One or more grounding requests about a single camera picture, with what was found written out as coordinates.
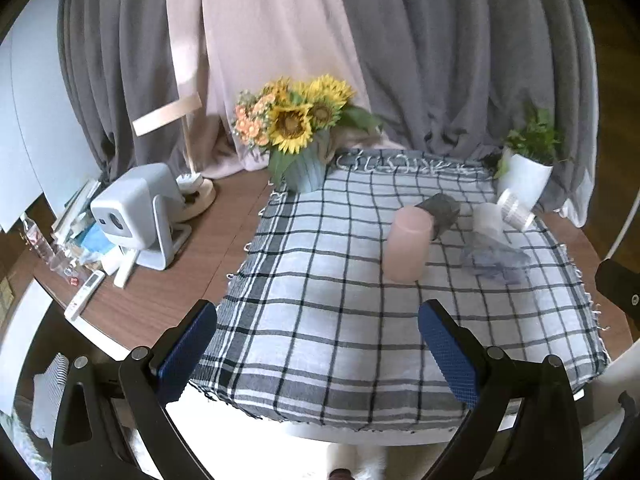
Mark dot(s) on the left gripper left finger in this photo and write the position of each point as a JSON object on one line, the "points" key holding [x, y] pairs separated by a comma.
{"points": [[89, 442]]}

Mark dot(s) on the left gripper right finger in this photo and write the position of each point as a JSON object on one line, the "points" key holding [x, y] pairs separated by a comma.
{"points": [[545, 440]]}

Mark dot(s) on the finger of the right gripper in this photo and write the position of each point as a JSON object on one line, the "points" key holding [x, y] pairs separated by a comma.
{"points": [[621, 286]]}

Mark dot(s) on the pink plastic cup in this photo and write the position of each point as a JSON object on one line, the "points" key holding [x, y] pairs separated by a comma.
{"points": [[405, 252]]}

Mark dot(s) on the clear blue patterned cup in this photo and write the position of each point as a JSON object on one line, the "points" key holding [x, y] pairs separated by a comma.
{"points": [[486, 257]]}

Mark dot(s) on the white plastic cup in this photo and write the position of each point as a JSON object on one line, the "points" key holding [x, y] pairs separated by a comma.
{"points": [[487, 220]]}

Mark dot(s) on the grey transparent square cup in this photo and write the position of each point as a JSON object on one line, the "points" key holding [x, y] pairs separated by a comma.
{"points": [[444, 210]]}

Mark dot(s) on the white remote control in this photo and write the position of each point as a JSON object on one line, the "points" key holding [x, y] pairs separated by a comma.
{"points": [[84, 294]]}

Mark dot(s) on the white plant pot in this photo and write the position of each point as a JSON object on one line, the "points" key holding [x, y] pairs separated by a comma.
{"points": [[524, 177]]}

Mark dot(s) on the green potted plant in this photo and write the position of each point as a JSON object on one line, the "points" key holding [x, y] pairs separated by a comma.
{"points": [[538, 140]]}

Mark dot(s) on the clear plastic bottle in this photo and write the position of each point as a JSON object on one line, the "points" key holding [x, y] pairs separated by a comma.
{"points": [[57, 262]]}

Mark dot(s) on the stack of books and papers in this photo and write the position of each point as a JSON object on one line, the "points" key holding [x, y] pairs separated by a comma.
{"points": [[79, 237]]}

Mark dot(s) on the black white checkered cloth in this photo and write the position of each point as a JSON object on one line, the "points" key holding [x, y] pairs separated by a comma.
{"points": [[310, 329]]}

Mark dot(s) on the white projector on stand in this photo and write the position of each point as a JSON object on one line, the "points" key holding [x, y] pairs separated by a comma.
{"points": [[140, 213]]}

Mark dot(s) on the light blue ribbed vase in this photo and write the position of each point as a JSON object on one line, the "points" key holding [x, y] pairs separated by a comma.
{"points": [[308, 170]]}

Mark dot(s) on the sunflower bouquet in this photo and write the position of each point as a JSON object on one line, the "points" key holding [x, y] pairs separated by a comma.
{"points": [[283, 118]]}

